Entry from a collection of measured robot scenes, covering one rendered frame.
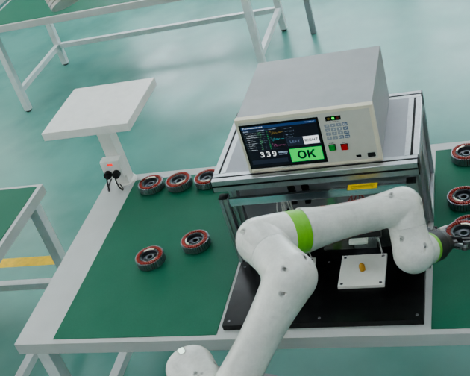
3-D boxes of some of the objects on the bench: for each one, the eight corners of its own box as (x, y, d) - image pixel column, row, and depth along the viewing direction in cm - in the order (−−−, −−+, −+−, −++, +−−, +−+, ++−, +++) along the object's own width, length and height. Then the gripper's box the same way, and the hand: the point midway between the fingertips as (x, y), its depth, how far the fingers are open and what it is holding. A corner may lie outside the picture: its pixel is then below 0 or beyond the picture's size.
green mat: (216, 335, 254) (215, 334, 254) (52, 339, 274) (52, 339, 274) (268, 167, 327) (268, 166, 327) (136, 180, 347) (136, 180, 347)
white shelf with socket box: (165, 218, 317) (127, 123, 292) (83, 224, 329) (40, 133, 304) (187, 168, 344) (154, 77, 319) (111, 176, 356) (74, 88, 331)
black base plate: (424, 324, 235) (423, 318, 233) (223, 330, 255) (221, 325, 254) (427, 224, 271) (427, 219, 270) (251, 236, 292) (250, 232, 290)
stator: (166, 267, 290) (163, 259, 288) (137, 274, 291) (134, 267, 289) (165, 248, 299) (163, 241, 297) (137, 257, 300) (134, 249, 298)
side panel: (433, 222, 271) (421, 145, 254) (424, 222, 272) (412, 145, 255) (435, 174, 293) (424, 101, 275) (427, 175, 294) (415, 101, 276)
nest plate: (384, 287, 249) (383, 284, 248) (338, 289, 253) (337, 286, 253) (387, 255, 260) (386, 253, 260) (342, 258, 265) (342, 255, 264)
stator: (207, 232, 301) (204, 224, 299) (214, 248, 292) (211, 240, 290) (180, 242, 300) (177, 235, 298) (186, 259, 291) (183, 251, 289)
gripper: (396, 249, 230) (428, 237, 248) (474, 266, 216) (501, 253, 234) (399, 224, 229) (430, 214, 246) (477, 240, 215) (505, 228, 233)
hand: (462, 234), depth 239 cm, fingers closed on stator, 11 cm apart
